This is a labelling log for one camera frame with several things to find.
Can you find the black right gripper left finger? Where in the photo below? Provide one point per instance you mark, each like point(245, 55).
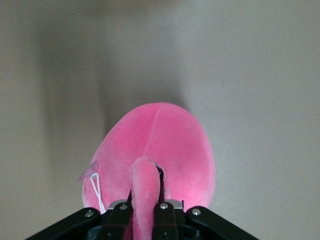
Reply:
point(100, 225)

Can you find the pink plush toy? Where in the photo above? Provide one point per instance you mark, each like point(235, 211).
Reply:
point(155, 140)

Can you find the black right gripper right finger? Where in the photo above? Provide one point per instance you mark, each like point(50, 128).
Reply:
point(175, 225)

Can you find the brown table mat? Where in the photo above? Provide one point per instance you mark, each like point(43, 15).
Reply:
point(250, 75)

